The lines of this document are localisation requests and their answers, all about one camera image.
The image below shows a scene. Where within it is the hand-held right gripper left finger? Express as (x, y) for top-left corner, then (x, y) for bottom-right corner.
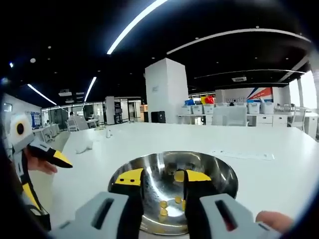
(49, 168), (145, 239)

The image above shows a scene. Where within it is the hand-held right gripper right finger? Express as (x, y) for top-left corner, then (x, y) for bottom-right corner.
(182, 169), (282, 239)

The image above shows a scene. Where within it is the stainless steel bowl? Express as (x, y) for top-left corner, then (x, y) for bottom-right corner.
(107, 150), (239, 236)

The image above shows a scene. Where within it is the person's left hand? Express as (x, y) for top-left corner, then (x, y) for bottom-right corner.
(26, 154), (58, 175)

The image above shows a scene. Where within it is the person's right hand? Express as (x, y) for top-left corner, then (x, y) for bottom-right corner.
(256, 211), (295, 234)

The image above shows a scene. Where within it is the white plastic bag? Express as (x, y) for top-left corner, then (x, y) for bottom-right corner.
(74, 139), (94, 154)

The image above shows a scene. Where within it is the white office chair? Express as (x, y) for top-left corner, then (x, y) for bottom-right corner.
(66, 119), (79, 132)

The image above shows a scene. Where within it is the white table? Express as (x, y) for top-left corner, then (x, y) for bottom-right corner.
(32, 121), (319, 239)

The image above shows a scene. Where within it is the white mesh chair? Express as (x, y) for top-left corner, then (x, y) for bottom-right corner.
(211, 106), (248, 127)

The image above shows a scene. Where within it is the black cabinet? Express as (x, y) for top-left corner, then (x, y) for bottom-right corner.
(151, 111), (166, 123)

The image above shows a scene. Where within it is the white drawer cabinet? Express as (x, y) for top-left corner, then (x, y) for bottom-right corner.
(256, 114), (290, 127)

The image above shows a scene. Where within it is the white square pillar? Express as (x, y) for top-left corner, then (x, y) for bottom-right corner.
(144, 57), (189, 123)

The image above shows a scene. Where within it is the long ceiling light strip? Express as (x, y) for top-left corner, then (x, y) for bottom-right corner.
(107, 0), (170, 55)

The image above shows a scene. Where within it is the blue wall notice board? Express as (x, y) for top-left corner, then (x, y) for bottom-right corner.
(27, 112), (40, 129)

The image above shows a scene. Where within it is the red and blue wall banner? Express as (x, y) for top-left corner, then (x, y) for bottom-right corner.
(246, 87), (274, 103)

